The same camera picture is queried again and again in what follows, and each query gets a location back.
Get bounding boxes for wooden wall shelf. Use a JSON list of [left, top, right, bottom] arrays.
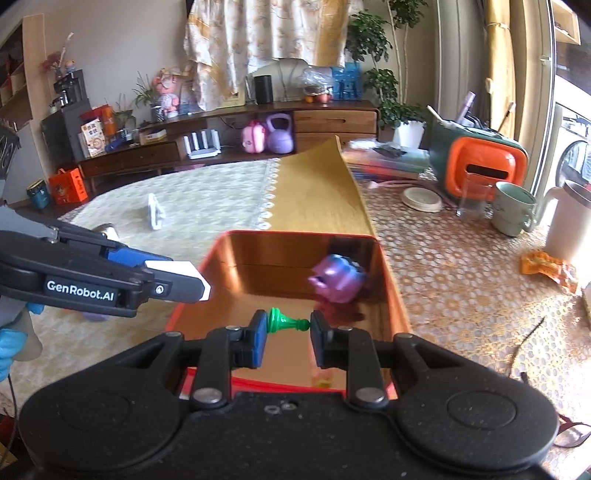
[[0, 14, 47, 131]]

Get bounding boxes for small blue container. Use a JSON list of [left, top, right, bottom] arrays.
[[26, 181, 51, 210]]

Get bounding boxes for red tin box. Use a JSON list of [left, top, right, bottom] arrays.
[[165, 230, 413, 401]]

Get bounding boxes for black cylinder speaker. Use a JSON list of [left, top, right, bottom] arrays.
[[254, 75, 273, 105]]

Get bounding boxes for stack of books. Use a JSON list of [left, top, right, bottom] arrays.
[[341, 138, 433, 181]]

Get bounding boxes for purple toy ball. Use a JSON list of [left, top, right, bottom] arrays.
[[308, 253, 368, 305]]

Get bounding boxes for small leafy plant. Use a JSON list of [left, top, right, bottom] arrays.
[[131, 71, 160, 123]]

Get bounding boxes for yellow curtain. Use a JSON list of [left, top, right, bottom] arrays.
[[484, 0, 519, 140]]

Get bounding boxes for small white stand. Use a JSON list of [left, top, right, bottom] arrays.
[[147, 194, 166, 231]]

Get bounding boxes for washing machine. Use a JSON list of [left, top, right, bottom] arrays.
[[551, 103, 591, 191]]

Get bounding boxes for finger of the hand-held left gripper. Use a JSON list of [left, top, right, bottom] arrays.
[[139, 260, 212, 305], [104, 244, 176, 272]]

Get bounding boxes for plastic bag of fruit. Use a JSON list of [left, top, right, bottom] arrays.
[[297, 69, 334, 103]]

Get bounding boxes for orange gift bag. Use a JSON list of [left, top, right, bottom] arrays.
[[48, 167, 89, 206]]

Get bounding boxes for black eyeglasses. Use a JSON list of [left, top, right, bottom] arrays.
[[507, 318, 591, 449]]

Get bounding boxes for black coffee machine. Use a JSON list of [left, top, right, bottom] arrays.
[[52, 69, 89, 108]]

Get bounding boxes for person's left hand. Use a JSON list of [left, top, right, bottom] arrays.
[[0, 302, 45, 382]]

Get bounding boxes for black cabinet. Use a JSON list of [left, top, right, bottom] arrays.
[[40, 104, 93, 160]]

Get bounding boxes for green and orange organizer box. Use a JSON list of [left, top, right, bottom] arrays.
[[428, 111, 530, 205]]

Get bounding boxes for yellow table runner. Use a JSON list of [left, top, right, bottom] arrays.
[[265, 136, 380, 241]]

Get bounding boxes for cream quilted tablecloth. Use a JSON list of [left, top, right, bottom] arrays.
[[9, 158, 282, 462]]

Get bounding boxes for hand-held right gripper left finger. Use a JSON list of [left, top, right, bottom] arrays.
[[153, 310, 270, 409]]

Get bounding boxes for makeup brush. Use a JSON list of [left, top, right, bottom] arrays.
[[494, 101, 516, 133]]

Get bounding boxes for purple tube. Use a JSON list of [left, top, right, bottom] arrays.
[[455, 91, 478, 127]]

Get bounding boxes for white round lid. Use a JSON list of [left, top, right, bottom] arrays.
[[400, 186, 444, 213]]

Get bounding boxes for wooden sideboard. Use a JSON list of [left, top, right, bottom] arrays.
[[76, 100, 380, 179]]

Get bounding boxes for clear drinking glass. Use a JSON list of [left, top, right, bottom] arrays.
[[457, 171, 495, 219]]

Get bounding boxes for orange snack packet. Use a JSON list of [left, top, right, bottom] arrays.
[[520, 250, 579, 294]]

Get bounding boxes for green potted plant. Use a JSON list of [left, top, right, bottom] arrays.
[[345, 0, 431, 131]]

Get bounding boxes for doll figurine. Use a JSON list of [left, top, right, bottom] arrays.
[[154, 68, 184, 120]]

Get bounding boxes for green chess pawn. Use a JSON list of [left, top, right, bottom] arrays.
[[267, 307, 310, 334]]

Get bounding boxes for floral curtain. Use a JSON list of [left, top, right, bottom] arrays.
[[183, 0, 351, 110]]

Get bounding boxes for pink toy case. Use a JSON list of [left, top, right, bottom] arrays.
[[241, 120, 268, 153]]

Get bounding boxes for purple kettlebell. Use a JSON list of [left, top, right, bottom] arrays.
[[265, 113, 295, 154]]

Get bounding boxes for white router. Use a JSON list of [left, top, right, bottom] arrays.
[[183, 130, 222, 160]]

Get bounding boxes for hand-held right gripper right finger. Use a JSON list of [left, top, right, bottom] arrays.
[[309, 310, 416, 409]]

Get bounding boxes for pale green mug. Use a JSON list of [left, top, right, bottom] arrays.
[[490, 181, 539, 238]]

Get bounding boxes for white plant pot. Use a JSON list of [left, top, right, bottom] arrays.
[[392, 119, 426, 150]]

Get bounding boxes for white jug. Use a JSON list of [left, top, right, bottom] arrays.
[[543, 180, 591, 264]]

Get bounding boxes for blue picture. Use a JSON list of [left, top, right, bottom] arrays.
[[329, 62, 362, 101]]

